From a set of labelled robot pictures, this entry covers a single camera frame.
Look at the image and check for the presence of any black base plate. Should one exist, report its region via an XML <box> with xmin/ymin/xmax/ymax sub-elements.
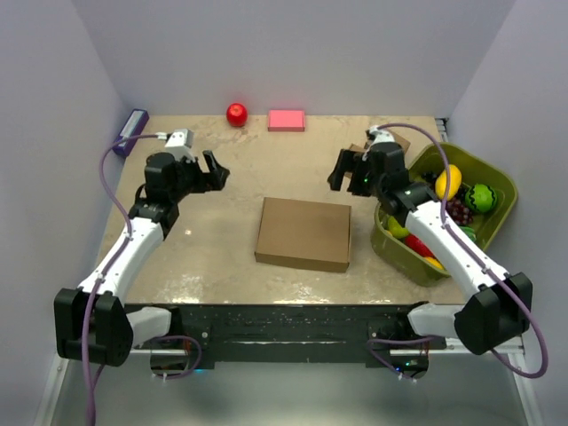
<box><xmin>138</xmin><ymin>304</ymin><xmax>463</xmax><ymax>378</ymax></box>

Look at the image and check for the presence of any yellow mango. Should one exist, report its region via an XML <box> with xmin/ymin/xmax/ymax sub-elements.
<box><xmin>434</xmin><ymin>164</ymin><xmax>462</xmax><ymax>201</ymax></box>

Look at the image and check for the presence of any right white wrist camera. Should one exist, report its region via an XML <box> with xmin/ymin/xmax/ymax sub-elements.
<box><xmin>365</xmin><ymin>125</ymin><xmax>398</xmax><ymax>154</ymax></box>

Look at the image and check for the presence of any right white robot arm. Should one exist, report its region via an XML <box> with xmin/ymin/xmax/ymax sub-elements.
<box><xmin>327</xmin><ymin>142</ymin><xmax>533</xmax><ymax>355</ymax></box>

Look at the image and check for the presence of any purple grapes bunch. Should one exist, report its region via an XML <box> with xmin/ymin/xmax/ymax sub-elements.
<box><xmin>420</xmin><ymin>171</ymin><xmax>474</xmax><ymax>226</ymax></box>

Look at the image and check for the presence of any green lime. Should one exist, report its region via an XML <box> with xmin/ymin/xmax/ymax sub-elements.
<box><xmin>387</xmin><ymin>217</ymin><xmax>410</xmax><ymax>240</ymax></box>

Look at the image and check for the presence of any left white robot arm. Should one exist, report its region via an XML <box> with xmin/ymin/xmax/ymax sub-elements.
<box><xmin>54</xmin><ymin>150</ymin><xmax>230</xmax><ymax>367</ymax></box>

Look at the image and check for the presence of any purple flat box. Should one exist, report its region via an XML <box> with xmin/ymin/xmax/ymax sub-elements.
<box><xmin>113</xmin><ymin>108</ymin><xmax>149</xmax><ymax>158</ymax></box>

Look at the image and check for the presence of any large brown cardboard box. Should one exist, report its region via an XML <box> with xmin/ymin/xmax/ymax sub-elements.
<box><xmin>255</xmin><ymin>197</ymin><xmax>351</xmax><ymax>273</ymax></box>

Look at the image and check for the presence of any pink flat box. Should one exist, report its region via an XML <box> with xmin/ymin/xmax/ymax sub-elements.
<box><xmin>267</xmin><ymin>109</ymin><xmax>305</xmax><ymax>132</ymax></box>

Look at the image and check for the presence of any toy watermelon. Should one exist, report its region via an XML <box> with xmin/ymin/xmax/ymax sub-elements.
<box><xmin>464</xmin><ymin>184</ymin><xmax>498</xmax><ymax>214</ymax></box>

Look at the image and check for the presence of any small brown box left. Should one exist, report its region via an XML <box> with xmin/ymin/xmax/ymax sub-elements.
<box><xmin>349</xmin><ymin>144</ymin><xmax>366</xmax><ymax>154</ymax></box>

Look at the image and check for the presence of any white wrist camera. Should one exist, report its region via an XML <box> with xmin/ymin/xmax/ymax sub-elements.
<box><xmin>155</xmin><ymin>129</ymin><xmax>195</xmax><ymax>162</ymax></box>
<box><xmin>365</xmin><ymin>125</ymin><xmax>398</xmax><ymax>154</ymax></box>

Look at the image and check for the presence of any red toy pepper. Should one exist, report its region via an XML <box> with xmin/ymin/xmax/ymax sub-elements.
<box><xmin>404</xmin><ymin>234</ymin><xmax>435</xmax><ymax>257</ymax></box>

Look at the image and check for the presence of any red apple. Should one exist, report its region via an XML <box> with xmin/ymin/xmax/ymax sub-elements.
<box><xmin>225</xmin><ymin>103</ymin><xmax>249</xmax><ymax>128</ymax></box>

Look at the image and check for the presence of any small brown box right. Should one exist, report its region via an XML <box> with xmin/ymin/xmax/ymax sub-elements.
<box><xmin>365</xmin><ymin>130</ymin><xmax>410</xmax><ymax>154</ymax></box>

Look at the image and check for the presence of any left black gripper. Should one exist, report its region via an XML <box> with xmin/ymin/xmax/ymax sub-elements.
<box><xmin>170</xmin><ymin>152</ymin><xmax>229</xmax><ymax>203</ymax></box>

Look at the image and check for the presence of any olive green plastic bin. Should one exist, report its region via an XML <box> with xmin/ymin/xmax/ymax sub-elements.
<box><xmin>371</xmin><ymin>143</ymin><xmax>517</xmax><ymax>287</ymax></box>

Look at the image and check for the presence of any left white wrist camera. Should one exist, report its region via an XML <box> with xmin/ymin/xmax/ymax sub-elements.
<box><xmin>155</xmin><ymin>129</ymin><xmax>195</xmax><ymax>162</ymax></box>

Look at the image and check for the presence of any small brown box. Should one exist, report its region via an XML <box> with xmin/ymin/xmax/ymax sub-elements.
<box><xmin>365</xmin><ymin>130</ymin><xmax>410</xmax><ymax>154</ymax></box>
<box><xmin>349</xmin><ymin>144</ymin><xmax>366</xmax><ymax>154</ymax></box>

